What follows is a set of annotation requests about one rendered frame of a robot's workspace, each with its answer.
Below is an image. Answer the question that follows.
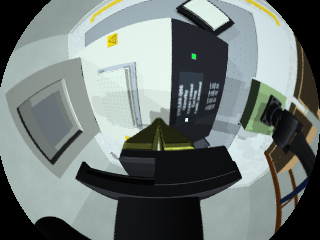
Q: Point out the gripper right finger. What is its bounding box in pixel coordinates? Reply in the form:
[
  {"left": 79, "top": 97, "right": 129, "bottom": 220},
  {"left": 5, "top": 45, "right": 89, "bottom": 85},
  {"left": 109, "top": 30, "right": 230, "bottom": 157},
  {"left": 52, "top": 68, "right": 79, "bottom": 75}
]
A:
[{"left": 159, "top": 118, "right": 195, "bottom": 150}]

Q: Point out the white thermal cycler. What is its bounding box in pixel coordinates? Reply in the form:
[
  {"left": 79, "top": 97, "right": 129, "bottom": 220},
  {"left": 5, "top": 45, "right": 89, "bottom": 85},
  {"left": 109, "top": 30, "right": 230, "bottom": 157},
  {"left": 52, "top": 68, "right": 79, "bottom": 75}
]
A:
[{"left": 5, "top": 18, "right": 228, "bottom": 179}]

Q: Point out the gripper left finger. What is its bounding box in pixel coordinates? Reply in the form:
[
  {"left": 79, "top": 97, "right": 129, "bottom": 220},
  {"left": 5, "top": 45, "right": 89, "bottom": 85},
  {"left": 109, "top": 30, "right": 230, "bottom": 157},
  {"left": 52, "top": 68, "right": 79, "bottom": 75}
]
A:
[{"left": 121, "top": 118, "right": 159, "bottom": 151}]

